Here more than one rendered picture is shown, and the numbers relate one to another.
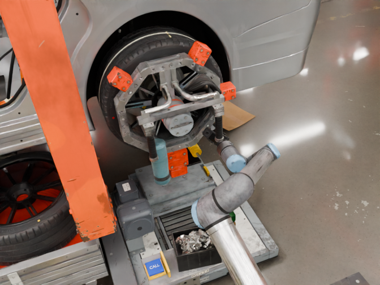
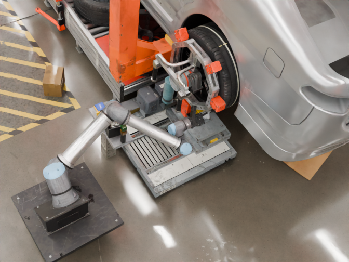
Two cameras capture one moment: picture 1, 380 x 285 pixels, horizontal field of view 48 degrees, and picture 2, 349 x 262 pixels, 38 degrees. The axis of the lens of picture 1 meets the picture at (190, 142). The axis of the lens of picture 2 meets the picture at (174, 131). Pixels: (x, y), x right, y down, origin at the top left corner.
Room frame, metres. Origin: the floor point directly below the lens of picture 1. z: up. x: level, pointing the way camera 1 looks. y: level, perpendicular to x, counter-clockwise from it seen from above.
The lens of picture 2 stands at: (0.70, -2.28, 3.67)
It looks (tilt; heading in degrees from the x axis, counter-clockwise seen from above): 54 degrees down; 66
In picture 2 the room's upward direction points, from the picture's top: 11 degrees clockwise
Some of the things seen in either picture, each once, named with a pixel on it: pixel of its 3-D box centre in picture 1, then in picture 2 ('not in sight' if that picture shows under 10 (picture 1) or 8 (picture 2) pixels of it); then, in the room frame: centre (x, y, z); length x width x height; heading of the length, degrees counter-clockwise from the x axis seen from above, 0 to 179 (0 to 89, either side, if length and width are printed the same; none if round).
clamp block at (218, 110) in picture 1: (215, 107); (184, 93); (1.66, -0.14, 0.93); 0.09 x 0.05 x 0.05; 17
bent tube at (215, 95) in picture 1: (194, 83); (190, 73); (1.72, -0.04, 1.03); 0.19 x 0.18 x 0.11; 17
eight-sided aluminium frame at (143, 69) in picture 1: (169, 107); (193, 75); (1.81, 0.09, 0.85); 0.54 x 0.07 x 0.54; 107
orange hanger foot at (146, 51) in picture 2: not in sight; (158, 46); (1.67, 0.58, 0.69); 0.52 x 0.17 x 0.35; 17
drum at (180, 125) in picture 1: (174, 114); (185, 78); (1.74, 0.07, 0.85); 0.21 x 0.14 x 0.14; 17
